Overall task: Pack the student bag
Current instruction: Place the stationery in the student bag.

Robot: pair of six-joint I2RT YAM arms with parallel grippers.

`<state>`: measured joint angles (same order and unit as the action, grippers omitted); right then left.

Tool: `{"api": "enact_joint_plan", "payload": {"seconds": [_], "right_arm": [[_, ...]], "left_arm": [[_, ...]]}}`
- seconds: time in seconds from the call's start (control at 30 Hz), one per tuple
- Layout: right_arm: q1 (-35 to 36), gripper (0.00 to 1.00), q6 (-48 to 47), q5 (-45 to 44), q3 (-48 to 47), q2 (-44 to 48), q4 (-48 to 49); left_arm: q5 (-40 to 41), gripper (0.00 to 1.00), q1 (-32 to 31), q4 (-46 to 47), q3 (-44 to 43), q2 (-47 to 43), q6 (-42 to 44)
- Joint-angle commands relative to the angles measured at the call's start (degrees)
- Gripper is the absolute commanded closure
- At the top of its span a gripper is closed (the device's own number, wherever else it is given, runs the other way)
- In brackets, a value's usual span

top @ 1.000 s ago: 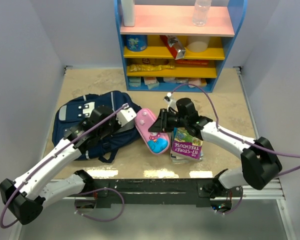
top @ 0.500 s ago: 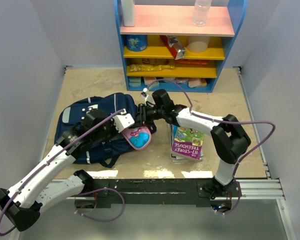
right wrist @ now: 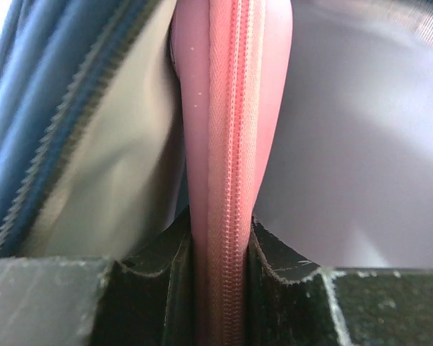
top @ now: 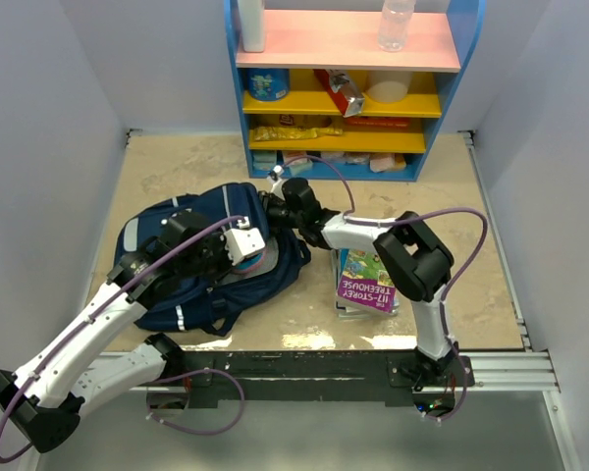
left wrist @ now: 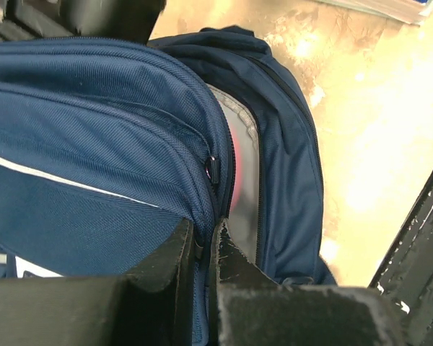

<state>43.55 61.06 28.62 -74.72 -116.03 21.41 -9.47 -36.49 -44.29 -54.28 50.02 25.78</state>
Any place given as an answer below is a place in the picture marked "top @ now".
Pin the pink blue pencil case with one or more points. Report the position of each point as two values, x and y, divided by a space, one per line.
250 264

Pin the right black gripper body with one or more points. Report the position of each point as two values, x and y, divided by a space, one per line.
278 214

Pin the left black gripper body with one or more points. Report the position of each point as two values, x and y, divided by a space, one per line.
212 261

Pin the blue round can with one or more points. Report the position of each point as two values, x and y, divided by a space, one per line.
268 85

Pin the white cylinder bottle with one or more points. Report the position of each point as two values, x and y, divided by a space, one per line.
253 34

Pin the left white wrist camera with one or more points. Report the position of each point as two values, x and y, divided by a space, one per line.
243 241

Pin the green sponge pack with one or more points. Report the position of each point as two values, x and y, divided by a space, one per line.
264 160

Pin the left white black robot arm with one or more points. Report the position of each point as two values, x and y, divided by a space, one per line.
46 398

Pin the aluminium frame rail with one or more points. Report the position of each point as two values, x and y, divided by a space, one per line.
513 371

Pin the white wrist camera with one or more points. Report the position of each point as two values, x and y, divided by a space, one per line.
243 241
276 180

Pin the clear plastic water bottle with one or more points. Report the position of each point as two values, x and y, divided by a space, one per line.
395 18

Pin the navy blue backpack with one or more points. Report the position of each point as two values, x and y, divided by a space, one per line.
214 307

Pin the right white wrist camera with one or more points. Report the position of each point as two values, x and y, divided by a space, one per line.
276 180

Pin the stack of books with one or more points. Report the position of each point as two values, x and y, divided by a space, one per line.
363 286

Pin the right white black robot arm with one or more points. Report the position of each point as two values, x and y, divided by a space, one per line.
418 263

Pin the orange pink sponge pack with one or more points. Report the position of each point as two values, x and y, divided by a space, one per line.
386 162

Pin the white plastic tub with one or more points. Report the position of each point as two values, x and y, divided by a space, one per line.
388 86

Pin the orange flat box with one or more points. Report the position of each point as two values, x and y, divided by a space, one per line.
378 122

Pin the yellow snack bag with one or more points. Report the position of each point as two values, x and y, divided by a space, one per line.
272 133

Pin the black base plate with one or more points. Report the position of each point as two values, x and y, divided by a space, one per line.
397 378

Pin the blue shelf unit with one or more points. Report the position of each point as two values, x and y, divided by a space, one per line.
317 93

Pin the red silver snack box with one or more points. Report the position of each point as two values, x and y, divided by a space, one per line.
343 91

